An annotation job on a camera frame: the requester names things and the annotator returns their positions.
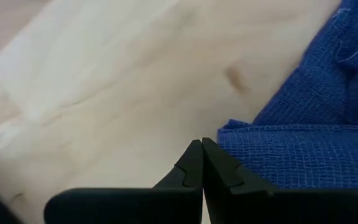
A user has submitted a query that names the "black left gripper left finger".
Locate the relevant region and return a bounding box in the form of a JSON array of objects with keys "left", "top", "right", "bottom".
[{"left": 44, "top": 139, "right": 204, "bottom": 224}]

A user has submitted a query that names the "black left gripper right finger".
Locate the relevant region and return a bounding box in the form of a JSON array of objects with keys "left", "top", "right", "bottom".
[{"left": 202, "top": 137, "right": 358, "bottom": 224}]

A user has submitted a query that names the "blue cohesive bandage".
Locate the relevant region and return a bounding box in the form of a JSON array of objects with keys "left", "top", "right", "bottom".
[{"left": 217, "top": 0, "right": 358, "bottom": 190}]

